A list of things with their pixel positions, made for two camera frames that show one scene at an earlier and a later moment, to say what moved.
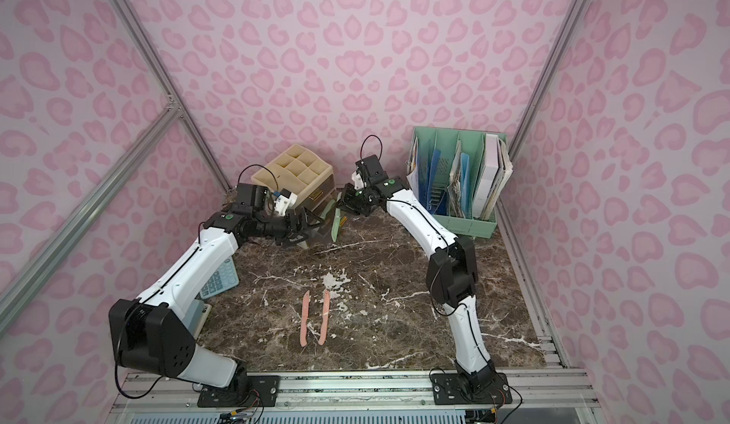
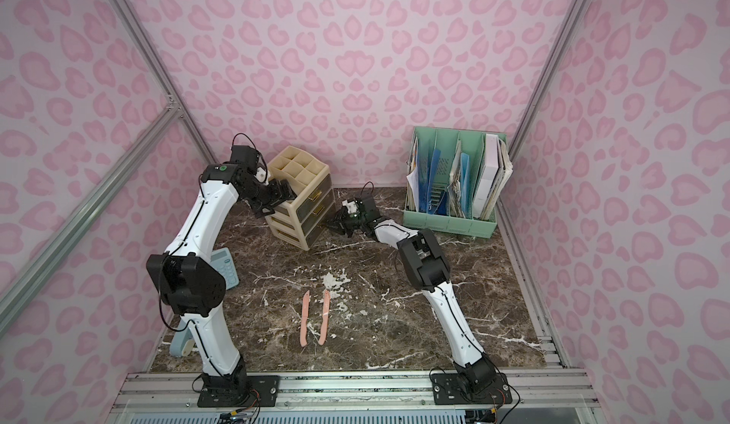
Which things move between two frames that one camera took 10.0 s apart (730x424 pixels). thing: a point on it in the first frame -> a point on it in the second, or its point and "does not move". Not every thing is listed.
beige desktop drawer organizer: [307, 175] does not move
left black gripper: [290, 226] -> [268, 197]
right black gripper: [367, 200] -> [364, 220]
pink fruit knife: [326, 317] does not move
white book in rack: [495, 174] does not move
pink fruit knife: [303, 333] does not move
